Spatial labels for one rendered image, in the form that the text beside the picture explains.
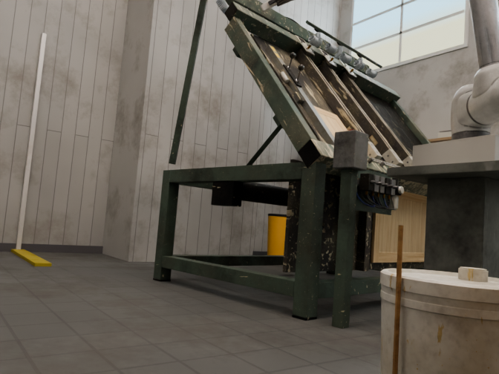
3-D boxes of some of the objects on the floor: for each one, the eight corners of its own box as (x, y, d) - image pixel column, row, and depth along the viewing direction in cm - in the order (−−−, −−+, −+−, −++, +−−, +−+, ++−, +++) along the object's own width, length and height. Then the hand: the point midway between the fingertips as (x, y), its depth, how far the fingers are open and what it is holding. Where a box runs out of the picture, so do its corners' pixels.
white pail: (481, 530, 69) (490, 230, 73) (337, 444, 93) (350, 222, 97) (558, 474, 87) (563, 238, 91) (422, 414, 111) (429, 229, 115)
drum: (280, 260, 581) (283, 215, 586) (300, 263, 551) (303, 216, 556) (258, 260, 558) (261, 213, 563) (278, 263, 528) (281, 214, 533)
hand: (268, 4), depth 196 cm, fingers closed
